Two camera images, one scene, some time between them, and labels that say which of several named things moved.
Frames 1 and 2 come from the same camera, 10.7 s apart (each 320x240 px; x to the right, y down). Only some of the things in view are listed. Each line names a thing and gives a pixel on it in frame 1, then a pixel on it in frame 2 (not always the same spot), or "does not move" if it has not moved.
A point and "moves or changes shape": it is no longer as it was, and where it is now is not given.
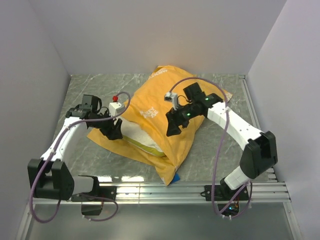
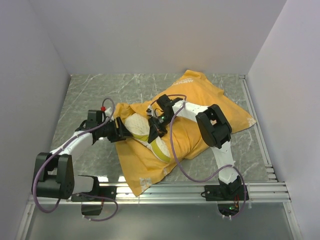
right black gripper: (175, 120) -> (154, 131)
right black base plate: (221, 194) does not move
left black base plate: (106, 192) does not move
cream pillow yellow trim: (133, 132) moves or changes shape
